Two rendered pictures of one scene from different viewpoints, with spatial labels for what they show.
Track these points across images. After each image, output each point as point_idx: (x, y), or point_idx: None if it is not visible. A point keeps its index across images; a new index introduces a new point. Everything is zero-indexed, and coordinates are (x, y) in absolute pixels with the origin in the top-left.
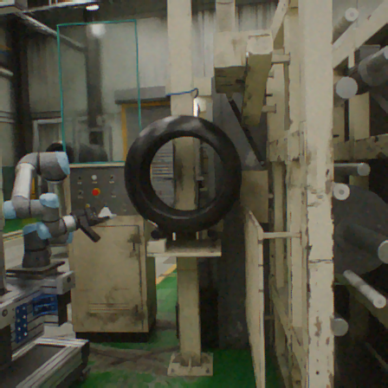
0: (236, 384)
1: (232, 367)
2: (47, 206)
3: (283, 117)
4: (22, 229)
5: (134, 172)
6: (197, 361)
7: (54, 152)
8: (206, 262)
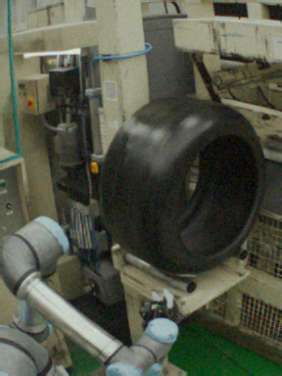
0: (215, 368)
1: (190, 356)
2: (172, 342)
3: (220, 69)
4: None
5: (171, 215)
6: (165, 370)
7: (41, 226)
8: None
